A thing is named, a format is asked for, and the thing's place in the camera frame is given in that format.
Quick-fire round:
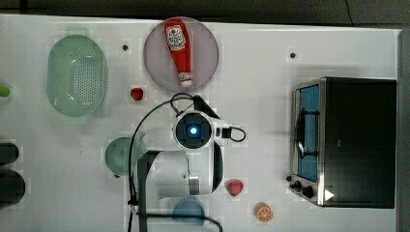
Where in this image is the orange slice toy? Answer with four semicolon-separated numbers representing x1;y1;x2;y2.
253;202;273;222

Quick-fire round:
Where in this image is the black utensil holder cup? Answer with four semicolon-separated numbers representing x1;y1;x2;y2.
0;169;26;209

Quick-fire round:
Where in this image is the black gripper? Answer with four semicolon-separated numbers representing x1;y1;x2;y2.
211;119;231;142

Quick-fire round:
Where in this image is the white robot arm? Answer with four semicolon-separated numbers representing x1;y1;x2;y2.
134;109;231;232

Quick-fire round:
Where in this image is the black cylinder cup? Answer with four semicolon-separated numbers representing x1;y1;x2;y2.
0;143;19;165

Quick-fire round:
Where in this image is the blue bowl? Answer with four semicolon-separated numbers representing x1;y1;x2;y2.
172;197;205;225

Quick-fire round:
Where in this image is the green spatula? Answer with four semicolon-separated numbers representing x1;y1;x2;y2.
0;86;11;98

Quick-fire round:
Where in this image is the red plush strawberry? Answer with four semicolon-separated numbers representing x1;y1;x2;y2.
225;179;244;197

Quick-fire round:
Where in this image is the green plastic colander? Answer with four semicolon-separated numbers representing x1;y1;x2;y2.
46;35;108;117

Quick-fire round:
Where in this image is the green metal cup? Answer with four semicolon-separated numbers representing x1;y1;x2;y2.
104;132;146;177

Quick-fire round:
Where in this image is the black toaster oven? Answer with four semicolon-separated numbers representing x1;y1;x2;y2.
286;76;397;209

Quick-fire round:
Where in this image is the grey round plate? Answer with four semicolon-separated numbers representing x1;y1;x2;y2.
143;16;220;93

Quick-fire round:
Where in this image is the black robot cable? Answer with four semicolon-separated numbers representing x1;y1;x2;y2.
126;92;248;232

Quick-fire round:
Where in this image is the red ketchup bottle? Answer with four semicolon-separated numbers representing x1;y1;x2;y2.
163;18;192;88

